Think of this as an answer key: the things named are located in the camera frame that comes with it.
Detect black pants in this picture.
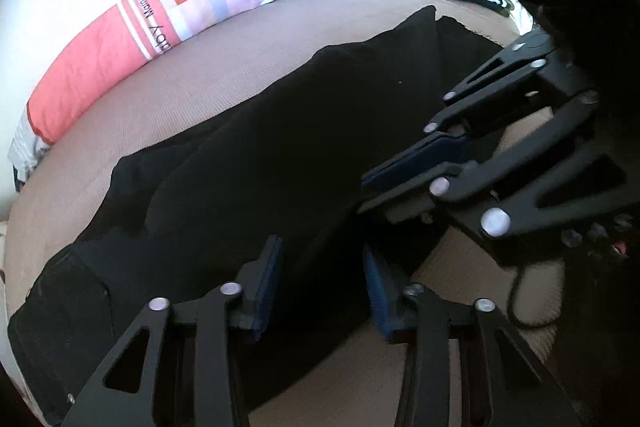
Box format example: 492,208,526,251
7,4,506,425

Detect black cable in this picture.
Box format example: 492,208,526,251
506,263,566,329

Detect pink striped pillow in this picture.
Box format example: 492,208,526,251
10,0,371,192

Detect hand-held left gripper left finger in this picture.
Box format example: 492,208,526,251
60,234,286,427

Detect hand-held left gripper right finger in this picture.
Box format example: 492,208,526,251
362,244,586,427

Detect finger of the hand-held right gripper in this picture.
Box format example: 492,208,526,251
356,91,628,239
361,31,567,196

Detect beige woven bed mat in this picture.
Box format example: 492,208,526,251
5,0,568,427

